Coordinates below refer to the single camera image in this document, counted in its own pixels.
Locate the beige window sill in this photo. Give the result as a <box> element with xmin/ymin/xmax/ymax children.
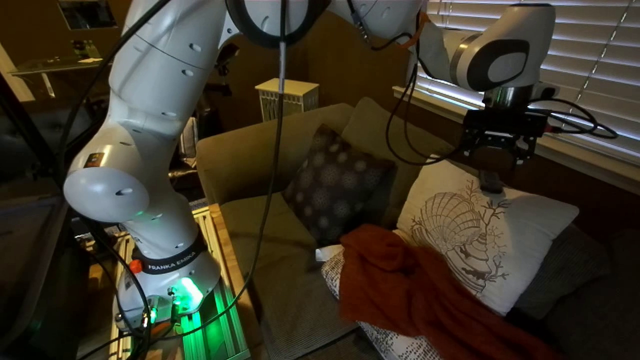
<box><xmin>391</xmin><ymin>82</ymin><xmax>640</xmax><ymax>195</ymax></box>

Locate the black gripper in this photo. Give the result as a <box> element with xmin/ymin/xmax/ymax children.
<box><xmin>459</xmin><ymin>105</ymin><xmax>540</xmax><ymax>179</ymax></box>

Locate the white vented cabinet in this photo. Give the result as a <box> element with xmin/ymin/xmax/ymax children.
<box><xmin>254</xmin><ymin>75</ymin><xmax>322</xmax><ymax>121</ymax></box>

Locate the dark framed wall picture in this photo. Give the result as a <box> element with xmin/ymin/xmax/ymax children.
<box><xmin>53</xmin><ymin>0</ymin><xmax>120</xmax><ymax>31</ymax></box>

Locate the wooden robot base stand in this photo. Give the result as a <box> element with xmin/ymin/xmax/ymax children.
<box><xmin>105</xmin><ymin>200</ymin><xmax>272</xmax><ymax>360</ymax></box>

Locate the white shell print pillow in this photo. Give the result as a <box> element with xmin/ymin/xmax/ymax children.
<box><xmin>394</xmin><ymin>158</ymin><xmax>582</xmax><ymax>317</ymax></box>

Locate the black base cable bundle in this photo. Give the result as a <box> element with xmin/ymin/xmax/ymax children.
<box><xmin>66</xmin><ymin>218</ymin><xmax>166</xmax><ymax>360</ymax></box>

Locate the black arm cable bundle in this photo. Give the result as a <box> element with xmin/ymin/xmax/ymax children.
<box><xmin>157</xmin><ymin>0</ymin><xmax>620</xmax><ymax>341</ymax></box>

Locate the rust brown fleece blanket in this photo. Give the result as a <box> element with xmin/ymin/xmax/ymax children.
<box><xmin>338</xmin><ymin>222</ymin><xmax>568</xmax><ymax>360</ymax></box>

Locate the black remote control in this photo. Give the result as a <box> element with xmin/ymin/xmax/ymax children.
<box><xmin>478</xmin><ymin>169</ymin><xmax>506</xmax><ymax>195</ymax></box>

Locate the dark grey floral pillow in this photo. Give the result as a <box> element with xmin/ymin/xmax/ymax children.
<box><xmin>281</xmin><ymin>121</ymin><xmax>400</xmax><ymax>246</ymax></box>

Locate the wooden wall shelf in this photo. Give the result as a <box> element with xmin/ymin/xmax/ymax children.
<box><xmin>11</xmin><ymin>54</ymin><xmax>108</xmax><ymax>102</ymax></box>

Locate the white window blind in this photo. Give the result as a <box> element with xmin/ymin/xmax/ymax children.
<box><xmin>411</xmin><ymin>0</ymin><xmax>640</xmax><ymax>164</ymax></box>

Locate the grey green sofa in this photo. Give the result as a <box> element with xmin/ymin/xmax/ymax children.
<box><xmin>193</xmin><ymin>95</ymin><xmax>640</xmax><ymax>360</ymax></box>

